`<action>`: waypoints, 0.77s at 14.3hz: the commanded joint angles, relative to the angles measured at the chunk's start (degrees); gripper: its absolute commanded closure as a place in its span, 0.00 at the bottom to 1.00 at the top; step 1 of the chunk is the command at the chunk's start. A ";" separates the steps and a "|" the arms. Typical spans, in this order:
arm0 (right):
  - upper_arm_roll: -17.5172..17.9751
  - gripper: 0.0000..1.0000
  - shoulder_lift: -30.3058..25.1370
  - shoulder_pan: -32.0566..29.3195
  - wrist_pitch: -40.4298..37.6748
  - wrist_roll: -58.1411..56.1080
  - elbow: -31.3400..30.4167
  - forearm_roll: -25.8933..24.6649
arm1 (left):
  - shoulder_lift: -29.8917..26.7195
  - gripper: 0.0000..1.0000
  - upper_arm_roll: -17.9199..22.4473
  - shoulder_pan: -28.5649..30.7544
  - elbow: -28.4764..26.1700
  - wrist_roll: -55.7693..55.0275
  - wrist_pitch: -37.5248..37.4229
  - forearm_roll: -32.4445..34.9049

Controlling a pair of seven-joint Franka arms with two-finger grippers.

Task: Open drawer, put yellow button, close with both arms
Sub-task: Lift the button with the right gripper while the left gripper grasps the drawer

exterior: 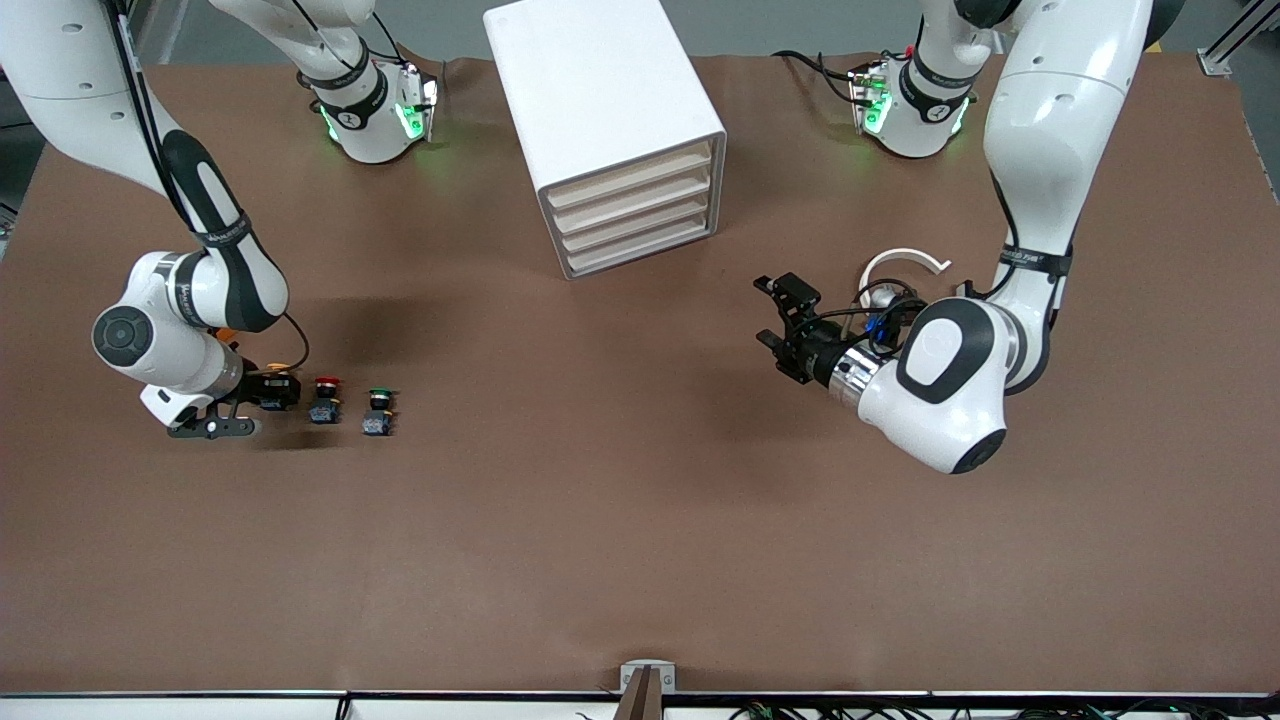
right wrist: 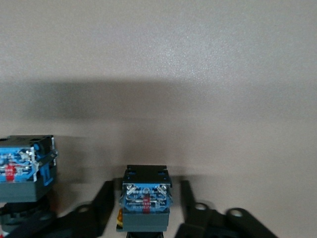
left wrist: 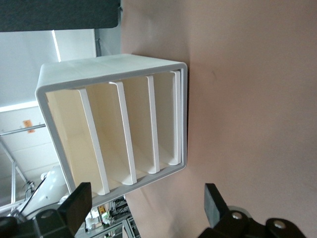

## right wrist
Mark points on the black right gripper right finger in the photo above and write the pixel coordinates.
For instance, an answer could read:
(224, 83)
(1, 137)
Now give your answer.
(195, 223)

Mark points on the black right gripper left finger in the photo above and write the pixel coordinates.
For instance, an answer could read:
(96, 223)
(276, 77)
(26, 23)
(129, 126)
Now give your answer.
(99, 218)

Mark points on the yellow mushroom push button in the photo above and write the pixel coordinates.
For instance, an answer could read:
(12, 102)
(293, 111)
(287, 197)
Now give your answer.
(146, 218)

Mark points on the red mushroom push button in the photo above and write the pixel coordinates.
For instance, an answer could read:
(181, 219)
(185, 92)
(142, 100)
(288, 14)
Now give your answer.
(22, 188)

